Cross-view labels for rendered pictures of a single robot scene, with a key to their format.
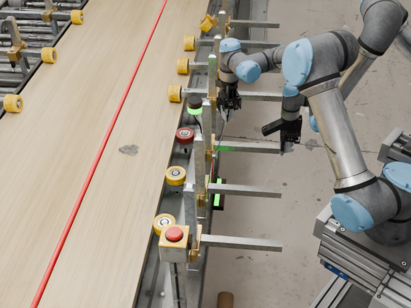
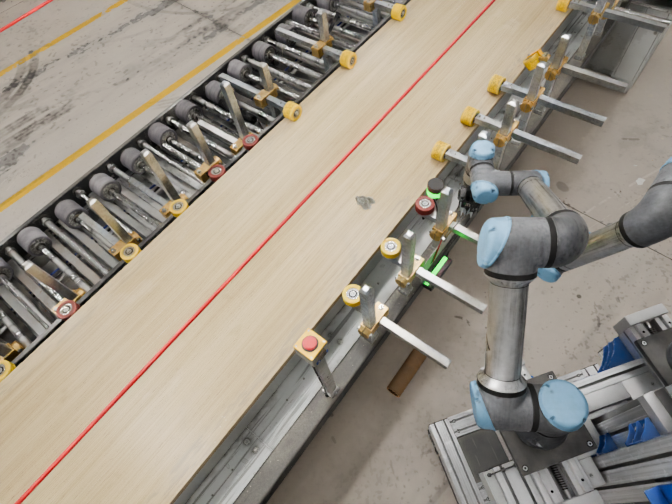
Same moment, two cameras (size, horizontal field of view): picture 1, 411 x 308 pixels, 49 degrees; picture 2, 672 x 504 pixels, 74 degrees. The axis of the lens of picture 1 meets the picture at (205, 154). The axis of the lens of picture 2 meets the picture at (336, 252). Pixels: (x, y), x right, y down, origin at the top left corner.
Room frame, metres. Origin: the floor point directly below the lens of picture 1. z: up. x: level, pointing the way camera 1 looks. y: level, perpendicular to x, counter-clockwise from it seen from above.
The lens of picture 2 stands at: (0.46, -0.30, 2.40)
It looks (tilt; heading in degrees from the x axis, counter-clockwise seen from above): 59 degrees down; 41
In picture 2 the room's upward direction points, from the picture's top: 11 degrees counter-clockwise
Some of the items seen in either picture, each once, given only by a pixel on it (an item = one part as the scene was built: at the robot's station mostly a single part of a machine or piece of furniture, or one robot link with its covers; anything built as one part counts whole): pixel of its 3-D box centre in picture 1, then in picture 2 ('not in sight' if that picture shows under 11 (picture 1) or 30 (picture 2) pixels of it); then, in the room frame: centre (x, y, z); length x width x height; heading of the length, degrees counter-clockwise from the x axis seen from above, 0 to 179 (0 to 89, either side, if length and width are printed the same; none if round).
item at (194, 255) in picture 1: (193, 243); (373, 320); (1.00, 0.05, 0.82); 0.13 x 0.06 x 0.05; 173
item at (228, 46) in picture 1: (230, 55); (480, 159); (1.48, -0.10, 1.31); 0.09 x 0.08 x 0.11; 27
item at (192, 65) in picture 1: (230, 66); (521, 135); (2.01, -0.14, 0.95); 0.50 x 0.04 x 0.04; 83
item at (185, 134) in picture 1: (185, 142); (424, 210); (1.53, 0.09, 0.85); 0.08 x 0.08 x 0.11
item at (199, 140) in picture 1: (200, 184); (407, 267); (1.23, 0.02, 0.89); 0.03 x 0.03 x 0.48; 83
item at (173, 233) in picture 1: (174, 234); (309, 343); (0.72, 0.08, 1.22); 0.04 x 0.04 x 0.02
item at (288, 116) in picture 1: (290, 111); not in sight; (1.48, -0.34, 1.05); 0.08 x 0.08 x 0.05
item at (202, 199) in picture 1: (201, 190); (409, 271); (1.25, 0.02, 0.83); 0.13 x 0.06 x 0.05; 173
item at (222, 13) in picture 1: (221, 52); (527, 108); (2.22, -0.10, 0.91); 0.03 x 0.03 x 0.48; 83
